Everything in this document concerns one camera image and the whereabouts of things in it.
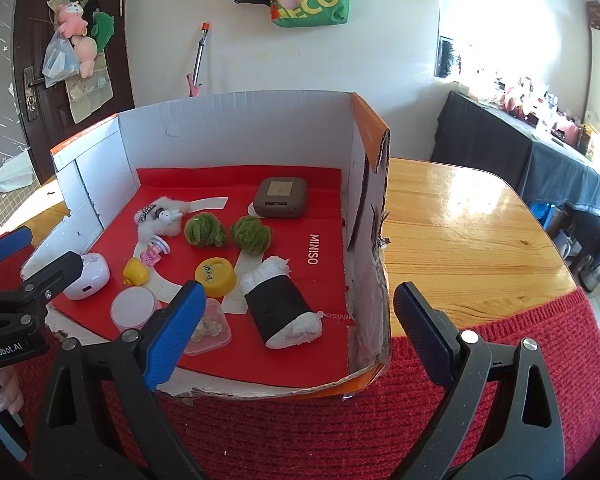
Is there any pink pig plush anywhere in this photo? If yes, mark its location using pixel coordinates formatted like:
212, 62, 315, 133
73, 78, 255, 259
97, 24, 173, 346
56, 2, 88, 38

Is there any round white compact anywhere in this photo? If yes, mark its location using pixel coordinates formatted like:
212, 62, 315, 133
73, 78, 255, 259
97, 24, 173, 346
110, 286, 163, 332

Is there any red printed paper sheet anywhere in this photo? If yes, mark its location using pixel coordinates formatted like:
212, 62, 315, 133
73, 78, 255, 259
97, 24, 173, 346
55, 165, 356, 391

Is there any orange cardboard box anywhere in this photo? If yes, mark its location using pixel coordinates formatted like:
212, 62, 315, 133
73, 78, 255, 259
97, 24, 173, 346
49, 91, 393, 401

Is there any clear plastic bag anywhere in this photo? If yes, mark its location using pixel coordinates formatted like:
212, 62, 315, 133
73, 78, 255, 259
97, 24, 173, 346
41, 32, 81, 88

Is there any green pompom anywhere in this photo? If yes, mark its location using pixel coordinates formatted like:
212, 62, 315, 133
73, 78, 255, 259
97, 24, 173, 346
229, 215, 272, 256
184, 212, 228, 248

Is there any yellow bottle cap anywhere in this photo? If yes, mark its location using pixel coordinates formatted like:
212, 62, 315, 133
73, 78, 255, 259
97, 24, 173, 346
195, 256, 237, 297

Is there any black white rice ball plush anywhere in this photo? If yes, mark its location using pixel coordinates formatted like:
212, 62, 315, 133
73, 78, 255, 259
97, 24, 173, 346
237, 256, 325, 350

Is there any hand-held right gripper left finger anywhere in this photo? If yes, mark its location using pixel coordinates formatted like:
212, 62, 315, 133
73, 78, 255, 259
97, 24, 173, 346
32, 280, 208, 480

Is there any green plush toy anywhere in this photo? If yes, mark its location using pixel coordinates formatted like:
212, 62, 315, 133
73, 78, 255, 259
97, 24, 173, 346
90, 10, 116, 53

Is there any white fluffy bunny plush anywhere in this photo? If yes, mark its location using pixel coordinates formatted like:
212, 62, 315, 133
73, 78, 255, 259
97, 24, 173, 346
133, 196, 193, 245

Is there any wall mirror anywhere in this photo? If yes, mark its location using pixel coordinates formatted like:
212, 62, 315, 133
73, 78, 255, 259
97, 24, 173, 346
434, 0, 466, 81

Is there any beige hanging organizer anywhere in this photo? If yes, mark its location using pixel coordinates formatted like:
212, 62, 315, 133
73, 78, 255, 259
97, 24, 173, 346
65, 57, 115, 123

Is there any person's left hand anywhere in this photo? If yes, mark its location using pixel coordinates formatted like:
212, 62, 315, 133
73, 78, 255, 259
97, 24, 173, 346
0, 372, 26, 416

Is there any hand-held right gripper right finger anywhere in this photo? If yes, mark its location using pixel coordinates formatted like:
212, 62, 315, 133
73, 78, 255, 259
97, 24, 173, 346
392, 281, 561, 480

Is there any yellow toy duck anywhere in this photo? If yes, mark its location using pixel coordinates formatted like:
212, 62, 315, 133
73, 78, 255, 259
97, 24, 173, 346
122, 257, 151, 288

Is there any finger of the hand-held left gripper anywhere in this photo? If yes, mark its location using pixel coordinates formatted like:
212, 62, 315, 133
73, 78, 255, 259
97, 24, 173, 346
0, 251, 83, 333
0, 226, 34, 286

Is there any grey rounded case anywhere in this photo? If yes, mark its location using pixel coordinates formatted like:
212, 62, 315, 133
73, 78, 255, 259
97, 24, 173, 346
252, 176, 308, 220

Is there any pink keychain charm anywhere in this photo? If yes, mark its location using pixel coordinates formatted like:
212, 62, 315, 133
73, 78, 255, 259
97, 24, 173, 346
140, 237, 171, 266

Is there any dark wooden door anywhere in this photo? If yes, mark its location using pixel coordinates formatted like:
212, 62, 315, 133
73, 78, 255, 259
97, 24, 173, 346
15, 0, 136, 186

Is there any clear plastic box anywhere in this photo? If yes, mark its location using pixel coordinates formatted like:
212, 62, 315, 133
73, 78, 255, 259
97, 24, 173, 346
182, 297, 232, 356

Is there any red knitted mat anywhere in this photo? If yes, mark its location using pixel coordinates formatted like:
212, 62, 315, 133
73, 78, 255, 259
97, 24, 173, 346
0, 255, 600, 480

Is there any white plastic sheet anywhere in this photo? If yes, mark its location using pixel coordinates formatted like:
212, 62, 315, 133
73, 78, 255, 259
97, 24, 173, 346
0, 146, 33, 206

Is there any cluttered dark side table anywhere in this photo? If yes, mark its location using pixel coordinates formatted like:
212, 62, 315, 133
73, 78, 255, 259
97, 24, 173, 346
430, 91, 600, 216

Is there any row of small bottles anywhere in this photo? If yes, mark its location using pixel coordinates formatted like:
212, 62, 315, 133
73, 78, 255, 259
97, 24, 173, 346
467, 77, 600, 176

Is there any pale pink plush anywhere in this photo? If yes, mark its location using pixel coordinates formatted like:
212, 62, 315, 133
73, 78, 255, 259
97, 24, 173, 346
74, 35, 98, 79

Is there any white rounded device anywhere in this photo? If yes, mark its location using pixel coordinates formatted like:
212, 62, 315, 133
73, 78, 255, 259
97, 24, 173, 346
62, 252, 111, 302

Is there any metal door handle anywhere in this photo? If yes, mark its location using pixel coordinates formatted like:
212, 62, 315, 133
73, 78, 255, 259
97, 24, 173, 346
22, 66, 46, 122

